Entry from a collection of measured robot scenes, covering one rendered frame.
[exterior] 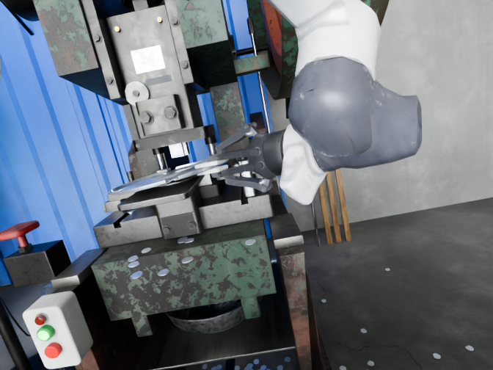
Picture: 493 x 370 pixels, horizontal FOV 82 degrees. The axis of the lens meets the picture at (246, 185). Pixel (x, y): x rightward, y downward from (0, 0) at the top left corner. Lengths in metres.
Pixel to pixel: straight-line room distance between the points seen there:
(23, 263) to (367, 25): 0.76
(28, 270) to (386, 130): 0.73
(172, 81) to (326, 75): 0.48
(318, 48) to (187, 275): 0.52
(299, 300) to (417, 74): 1.87
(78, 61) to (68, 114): 1.49
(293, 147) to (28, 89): 2.12
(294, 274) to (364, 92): 0.38
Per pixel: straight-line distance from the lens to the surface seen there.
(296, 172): 0.40
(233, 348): 0.87
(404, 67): 2.22
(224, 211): 0.69
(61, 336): 0.70
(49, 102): 2.30
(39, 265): 0.76
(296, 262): 0.58
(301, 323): 0.66
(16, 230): 0.76
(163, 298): 0.72
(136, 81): 0.76
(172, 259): 0.66
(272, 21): 1.10
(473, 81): 2.46
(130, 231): 0.77
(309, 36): 0.39
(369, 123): 0.35
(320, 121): 0.32
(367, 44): 0.38
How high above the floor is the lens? 0.89
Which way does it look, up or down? 13 degrees down
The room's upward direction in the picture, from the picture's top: 11 degrees counter-clockwise
